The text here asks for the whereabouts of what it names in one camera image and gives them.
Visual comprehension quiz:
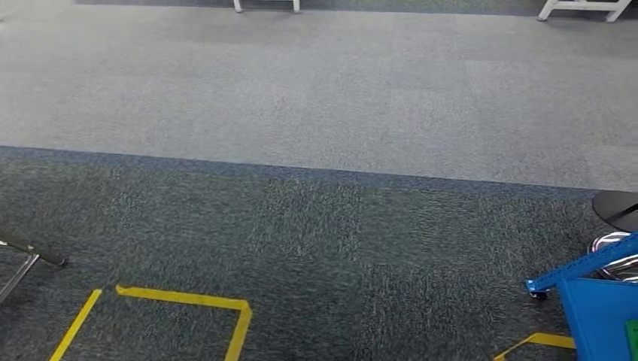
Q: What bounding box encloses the blue metal shelf rack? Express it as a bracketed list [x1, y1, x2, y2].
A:
[525, 232, 638, 361]

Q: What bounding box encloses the green folded plastic crate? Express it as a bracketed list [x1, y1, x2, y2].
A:
[624, 318, 638, 361]

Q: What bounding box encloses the black round floor base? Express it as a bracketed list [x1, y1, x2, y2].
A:
[591, 190, 638, 234]

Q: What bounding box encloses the white furniture leg frame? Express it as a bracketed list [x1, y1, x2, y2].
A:
[537, 0, 634, 23]
[232, 0, 302, 14]

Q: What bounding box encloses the chrome stanchion post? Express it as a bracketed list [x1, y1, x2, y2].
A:
[588, 231, 638, 284]

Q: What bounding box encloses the yellow floor tape strip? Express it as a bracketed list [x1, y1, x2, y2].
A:
[48, 289, 103, 361]
[115, 284, 251, 311]
[224, 299, 254, 361]

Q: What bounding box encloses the steel workbench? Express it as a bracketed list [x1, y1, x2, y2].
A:
[0, 234, 67, 306]

